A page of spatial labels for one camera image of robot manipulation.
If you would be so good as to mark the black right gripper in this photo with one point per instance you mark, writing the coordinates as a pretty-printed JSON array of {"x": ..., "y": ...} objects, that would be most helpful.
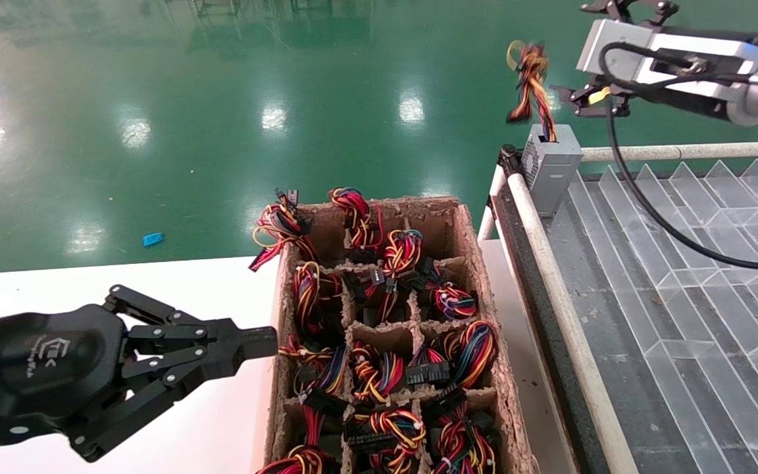
[{"x": 688, "y": 102}]

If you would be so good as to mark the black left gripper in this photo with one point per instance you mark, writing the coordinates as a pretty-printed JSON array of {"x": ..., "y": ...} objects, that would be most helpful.
[{"x": 37, "y": 375}]

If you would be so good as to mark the blue scrap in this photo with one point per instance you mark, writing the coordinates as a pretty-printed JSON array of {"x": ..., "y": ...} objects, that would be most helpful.
[{"x": 154, "y": 239}]

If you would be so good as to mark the black pipe joint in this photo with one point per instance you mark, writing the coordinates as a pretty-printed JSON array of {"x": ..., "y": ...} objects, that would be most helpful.
[{"x": 509, "y": 158}]

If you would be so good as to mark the cardboard divider box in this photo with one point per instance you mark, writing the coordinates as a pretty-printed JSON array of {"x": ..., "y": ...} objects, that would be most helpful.
[{"x": 471, "y": 230}]

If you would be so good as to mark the rack bed with clear dividers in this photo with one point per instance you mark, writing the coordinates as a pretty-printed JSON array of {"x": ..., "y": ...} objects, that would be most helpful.
[{"x": 649, "y": 296}]

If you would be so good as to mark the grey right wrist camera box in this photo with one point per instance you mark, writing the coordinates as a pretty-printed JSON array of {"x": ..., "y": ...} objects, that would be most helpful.
[{"x": 616, "y": 43}]

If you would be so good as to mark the long white frame pipe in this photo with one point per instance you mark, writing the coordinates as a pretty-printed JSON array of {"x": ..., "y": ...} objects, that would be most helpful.
[
  {"x": 714, "y": 151},
  {"x": 563, "y": 309}
]

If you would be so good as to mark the short white frame pipe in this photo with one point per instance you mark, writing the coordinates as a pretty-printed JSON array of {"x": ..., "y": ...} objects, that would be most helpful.
[{"x": 491, "y": 210}]

